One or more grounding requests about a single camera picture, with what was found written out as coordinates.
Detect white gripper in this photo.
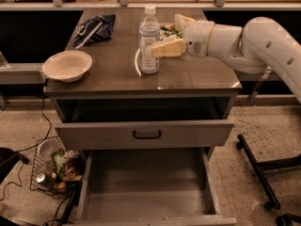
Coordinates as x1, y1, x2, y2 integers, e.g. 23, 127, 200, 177
150, 14, 215, 57

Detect clear plastic water bottle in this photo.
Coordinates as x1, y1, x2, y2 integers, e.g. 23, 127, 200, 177
139, 5, 160, 74

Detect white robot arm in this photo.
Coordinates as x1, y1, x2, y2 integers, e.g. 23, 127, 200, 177
146, 14, 301, 102

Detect grey drawer cabinet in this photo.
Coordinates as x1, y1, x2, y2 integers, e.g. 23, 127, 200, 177
45, 8, 241, 123

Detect top grey drawer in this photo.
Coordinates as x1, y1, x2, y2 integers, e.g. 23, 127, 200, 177
55, 120, 234, 150

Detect open middle drawer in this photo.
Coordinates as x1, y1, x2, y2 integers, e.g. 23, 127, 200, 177
75, 148, 237, 226

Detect green chip bag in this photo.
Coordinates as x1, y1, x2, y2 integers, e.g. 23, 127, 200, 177
160, 24, 182, 38

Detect blue chip bag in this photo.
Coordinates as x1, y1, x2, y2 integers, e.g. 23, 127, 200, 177
73, 14, 116, 49

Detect white paper bowl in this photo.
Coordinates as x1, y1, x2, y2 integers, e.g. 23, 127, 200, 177
42, 50, 92, 83

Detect brown snack bag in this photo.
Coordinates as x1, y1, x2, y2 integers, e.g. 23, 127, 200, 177
63, 150, 85, 182

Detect silver metal cup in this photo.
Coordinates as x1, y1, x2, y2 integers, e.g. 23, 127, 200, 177
37, 139, 59, 161

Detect black chair base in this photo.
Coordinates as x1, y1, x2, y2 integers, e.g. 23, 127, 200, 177
236, 135, 301, 226

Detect green soda can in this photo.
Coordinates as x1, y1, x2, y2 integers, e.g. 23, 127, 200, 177
36, 173, 55, 188

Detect black wire basket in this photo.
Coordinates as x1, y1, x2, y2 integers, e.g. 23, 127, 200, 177
30, 136, 80, 197

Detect black power cable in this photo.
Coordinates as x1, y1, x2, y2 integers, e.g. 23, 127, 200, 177
0, 78, 53, 202

